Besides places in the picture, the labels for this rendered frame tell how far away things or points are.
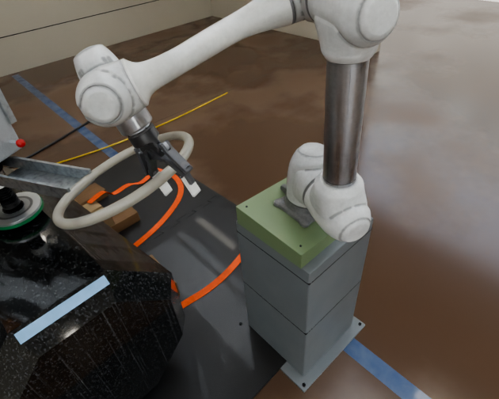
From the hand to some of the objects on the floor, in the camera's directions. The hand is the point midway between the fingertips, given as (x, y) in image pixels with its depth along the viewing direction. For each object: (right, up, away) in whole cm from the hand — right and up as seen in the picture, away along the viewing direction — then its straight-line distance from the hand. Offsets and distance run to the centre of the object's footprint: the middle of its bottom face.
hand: (180, 189), depth 104 cm
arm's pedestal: (+47, -72, +96) cm, 129 cm away
